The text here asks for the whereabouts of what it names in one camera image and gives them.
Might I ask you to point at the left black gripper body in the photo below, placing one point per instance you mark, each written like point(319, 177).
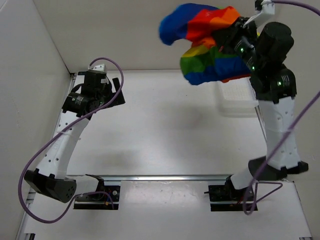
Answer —
point(102, 95)

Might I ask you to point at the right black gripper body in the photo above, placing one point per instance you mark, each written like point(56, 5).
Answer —
point(240, 41)

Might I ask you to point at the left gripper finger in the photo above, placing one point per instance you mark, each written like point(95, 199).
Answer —
point(116, 84)
point(119, 100)

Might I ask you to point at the rainbow striped shorts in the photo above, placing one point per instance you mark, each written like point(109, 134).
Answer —
point(203, 62)

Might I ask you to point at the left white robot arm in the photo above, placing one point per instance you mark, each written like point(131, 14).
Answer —
point(50, 176)

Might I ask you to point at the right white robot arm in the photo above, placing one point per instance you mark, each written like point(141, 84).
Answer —
point(275, 90)

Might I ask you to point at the small black corner label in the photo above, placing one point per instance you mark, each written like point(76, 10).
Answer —
point(81, 73)

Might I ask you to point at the white perforated plastic basket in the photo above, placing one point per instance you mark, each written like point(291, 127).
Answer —
point(236, 98)

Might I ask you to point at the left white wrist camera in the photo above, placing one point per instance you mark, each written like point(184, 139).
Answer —
point(99, 68)

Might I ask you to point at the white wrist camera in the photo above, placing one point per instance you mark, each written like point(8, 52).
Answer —
point(99, 68)
point(265, 9)

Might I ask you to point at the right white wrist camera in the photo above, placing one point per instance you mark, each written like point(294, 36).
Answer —
point(265, 9)

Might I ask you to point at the aluminium front rail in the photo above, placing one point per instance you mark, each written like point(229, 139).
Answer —
point(179, 177)

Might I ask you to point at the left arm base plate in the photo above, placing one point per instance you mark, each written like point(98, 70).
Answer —
point(100, 201)

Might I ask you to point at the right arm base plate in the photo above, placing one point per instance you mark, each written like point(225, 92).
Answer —
point(221, 200)

